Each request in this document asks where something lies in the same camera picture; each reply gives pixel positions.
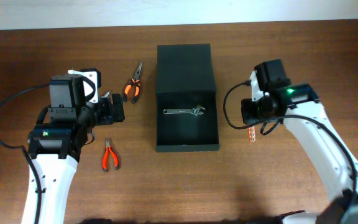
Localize orange socket bit rail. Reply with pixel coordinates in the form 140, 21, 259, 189
248, 126, 256, 142

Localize orange black needle-nose pliers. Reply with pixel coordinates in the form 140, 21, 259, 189
122, 62, 142, 104

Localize silver adjustable wrench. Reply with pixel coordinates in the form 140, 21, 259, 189
162, 105, 206, 116

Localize black box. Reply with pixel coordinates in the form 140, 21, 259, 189
155, 44, 220, 152

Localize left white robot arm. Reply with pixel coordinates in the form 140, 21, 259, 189
22, 74, 124, 223

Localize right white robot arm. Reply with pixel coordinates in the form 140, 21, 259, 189
242, 80, 358, 223

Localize yellow black screwdriver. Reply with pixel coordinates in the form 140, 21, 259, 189
102, 91, 111, 98

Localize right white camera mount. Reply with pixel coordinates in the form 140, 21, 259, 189
250, 70, 264, 101

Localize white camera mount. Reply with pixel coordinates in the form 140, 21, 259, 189
68, 68, 101, 104
250, 70, 264, 101

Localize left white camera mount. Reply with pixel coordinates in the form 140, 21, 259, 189
68, 68, 101, 104

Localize red handled cutting pliers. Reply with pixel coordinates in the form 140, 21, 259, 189
102, 139, 119, 172

